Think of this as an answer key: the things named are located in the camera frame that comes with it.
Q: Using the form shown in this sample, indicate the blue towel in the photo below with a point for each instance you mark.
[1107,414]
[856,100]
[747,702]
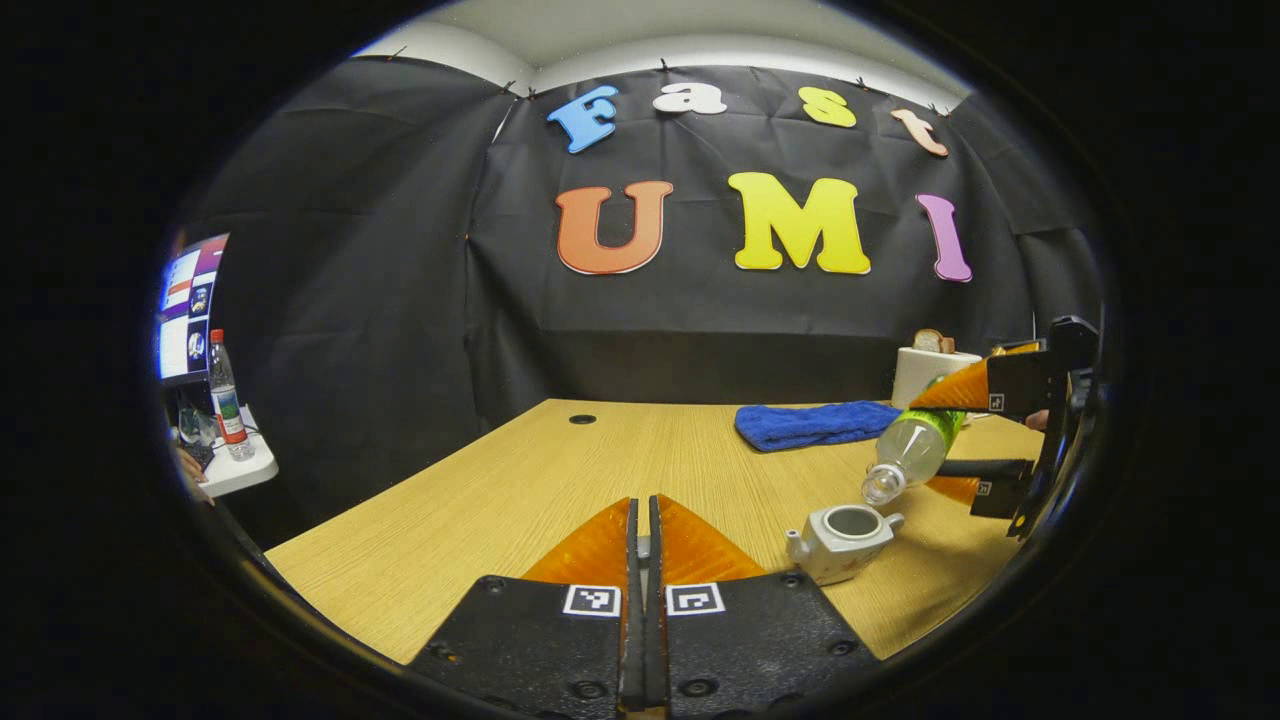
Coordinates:
[810,425]

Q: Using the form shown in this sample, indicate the clear water bottle green label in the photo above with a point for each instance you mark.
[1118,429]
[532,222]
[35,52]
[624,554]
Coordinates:
[910,450]

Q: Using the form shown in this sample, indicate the white toaster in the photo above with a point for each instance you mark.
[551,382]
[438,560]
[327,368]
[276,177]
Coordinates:
[925,375]

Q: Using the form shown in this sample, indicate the red cap plastic bottle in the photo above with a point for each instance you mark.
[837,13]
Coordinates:
[228,400]

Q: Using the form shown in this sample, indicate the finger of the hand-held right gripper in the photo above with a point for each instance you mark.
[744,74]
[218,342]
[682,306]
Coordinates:
[1030,380]
[990,467]

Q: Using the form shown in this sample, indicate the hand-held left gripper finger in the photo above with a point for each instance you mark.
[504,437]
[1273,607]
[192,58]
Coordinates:
[655,620]
[633,620]

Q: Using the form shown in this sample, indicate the white ceramic teacup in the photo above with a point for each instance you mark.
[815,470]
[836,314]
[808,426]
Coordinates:
[845,545]

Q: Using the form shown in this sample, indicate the black backdrop cloth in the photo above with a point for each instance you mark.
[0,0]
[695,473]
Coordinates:
[700,320]

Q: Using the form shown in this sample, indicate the computer monitor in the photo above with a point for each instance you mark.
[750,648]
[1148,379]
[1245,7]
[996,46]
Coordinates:
[190,305]

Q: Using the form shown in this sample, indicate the toast slice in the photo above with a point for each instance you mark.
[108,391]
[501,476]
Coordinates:
[932,341]

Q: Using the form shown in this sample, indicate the white side table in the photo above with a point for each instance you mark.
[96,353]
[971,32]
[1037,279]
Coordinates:
[240,468]

